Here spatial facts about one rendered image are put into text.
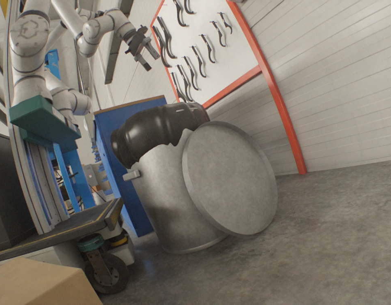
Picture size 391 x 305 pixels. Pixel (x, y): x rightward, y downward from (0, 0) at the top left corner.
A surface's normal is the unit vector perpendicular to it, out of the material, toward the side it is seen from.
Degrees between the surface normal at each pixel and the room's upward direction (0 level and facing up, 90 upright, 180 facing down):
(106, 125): 90
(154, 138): 104
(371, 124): 90
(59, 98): 90
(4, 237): 90
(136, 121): 77
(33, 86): 68
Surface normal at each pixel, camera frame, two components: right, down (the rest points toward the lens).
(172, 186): -0.04, 0.07
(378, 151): -0.83, 0.30
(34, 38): 0.70, -0.05
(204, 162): 0.54, -0.44
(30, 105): 0.28, -0.10
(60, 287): 0.86, -0.32
